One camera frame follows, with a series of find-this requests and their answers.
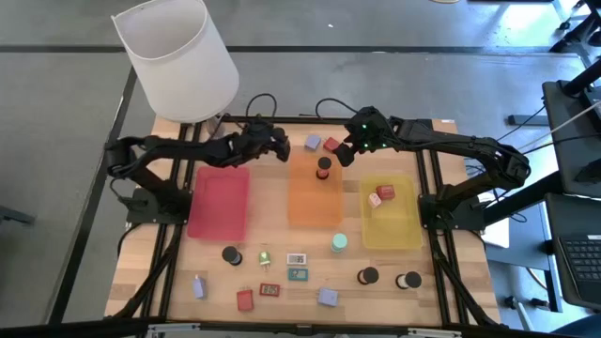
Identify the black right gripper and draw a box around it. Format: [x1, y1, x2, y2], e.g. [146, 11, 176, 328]
[333, 108, 379, 169]

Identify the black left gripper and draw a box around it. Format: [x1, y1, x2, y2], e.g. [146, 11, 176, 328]
[237, 122, 291, 166]

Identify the black hourglass red sand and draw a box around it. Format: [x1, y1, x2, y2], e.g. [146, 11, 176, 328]
[315, 156, 333, 181]

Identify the orange plastic bin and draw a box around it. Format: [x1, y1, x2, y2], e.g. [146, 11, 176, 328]
[286, 152, 345, 229]

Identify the black hourglass light blue sand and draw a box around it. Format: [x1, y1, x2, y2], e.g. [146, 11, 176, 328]
[221, 245, 244, 268]

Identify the black hourglass orange sand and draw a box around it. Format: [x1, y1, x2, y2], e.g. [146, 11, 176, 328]
[356, 266, 380, 286]

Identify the black hourglass dark blue sand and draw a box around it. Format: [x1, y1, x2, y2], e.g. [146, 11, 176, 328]
[395, 270, 423, 290]

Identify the yellow plastic bin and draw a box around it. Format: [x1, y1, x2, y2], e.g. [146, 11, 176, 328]
[359, 173, 424, 251]

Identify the pink plastic bin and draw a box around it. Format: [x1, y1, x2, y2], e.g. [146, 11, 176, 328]
[186, 165, 252, 242]

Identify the white shade table lamp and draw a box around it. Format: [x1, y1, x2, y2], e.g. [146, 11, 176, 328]
[111, 0, 240, 140]

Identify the white paper sheet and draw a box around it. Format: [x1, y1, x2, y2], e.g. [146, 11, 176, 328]
[481, 218, 512, 250]

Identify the black side desk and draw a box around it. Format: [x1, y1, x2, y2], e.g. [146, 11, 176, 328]
[542, 79, 601, 198]

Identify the black laptop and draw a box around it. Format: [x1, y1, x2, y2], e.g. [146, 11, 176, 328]
[544, 192, 601, 314]

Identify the black chair base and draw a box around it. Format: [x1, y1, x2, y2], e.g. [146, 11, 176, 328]
[548, 0, 601, 54]

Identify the black aluminium rig frame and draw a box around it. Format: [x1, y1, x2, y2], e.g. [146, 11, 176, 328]
[103, 115, 501, 338]

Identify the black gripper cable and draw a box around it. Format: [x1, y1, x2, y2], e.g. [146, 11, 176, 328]
[245, 92, 279, 124]
[315, 97, 359, 118]

